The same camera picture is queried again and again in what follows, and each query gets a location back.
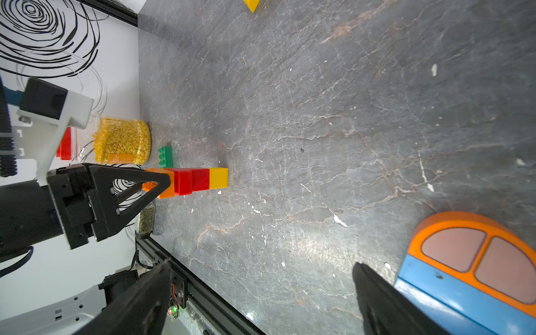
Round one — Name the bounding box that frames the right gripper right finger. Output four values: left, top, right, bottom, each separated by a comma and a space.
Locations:
353, 262, 448, 335

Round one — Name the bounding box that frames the small red lego brick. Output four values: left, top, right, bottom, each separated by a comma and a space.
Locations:
191, 168, 210, 192

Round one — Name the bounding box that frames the light blue lego brick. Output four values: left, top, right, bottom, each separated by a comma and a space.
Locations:
394, 255, 535, 334

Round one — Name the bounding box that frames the plastic jar red lid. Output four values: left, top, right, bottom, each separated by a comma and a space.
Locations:
56, 117, 152, 165

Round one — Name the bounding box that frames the yellow curved lego brick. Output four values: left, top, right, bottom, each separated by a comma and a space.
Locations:
244, 0, 260, 13

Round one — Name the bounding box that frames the orange long lego brick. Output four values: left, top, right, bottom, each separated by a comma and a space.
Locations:
142, 168, 177, 200

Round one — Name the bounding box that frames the yellow square lego brick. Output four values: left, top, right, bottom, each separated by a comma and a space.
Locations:
209, 167, 228, 189

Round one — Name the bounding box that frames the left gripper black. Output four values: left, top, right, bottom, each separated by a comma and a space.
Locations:
1, 164, 171, 255

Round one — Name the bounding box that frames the green lego plate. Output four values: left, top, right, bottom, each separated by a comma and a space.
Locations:
158, 145, 174, 168

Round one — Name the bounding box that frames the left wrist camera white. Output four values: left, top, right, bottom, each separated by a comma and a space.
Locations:
13, 78, 94, 186

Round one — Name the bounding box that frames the small spice jar left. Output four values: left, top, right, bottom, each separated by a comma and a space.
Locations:
135, 202, 156, 240

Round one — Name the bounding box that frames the orange round lego piece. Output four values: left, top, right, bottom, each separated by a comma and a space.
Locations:
406, 212, 535, 318

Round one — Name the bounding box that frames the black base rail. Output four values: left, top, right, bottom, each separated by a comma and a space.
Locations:
98, 236, 267, 335

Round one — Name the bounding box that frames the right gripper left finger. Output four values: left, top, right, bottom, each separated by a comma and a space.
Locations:
76, 261, 171, 335

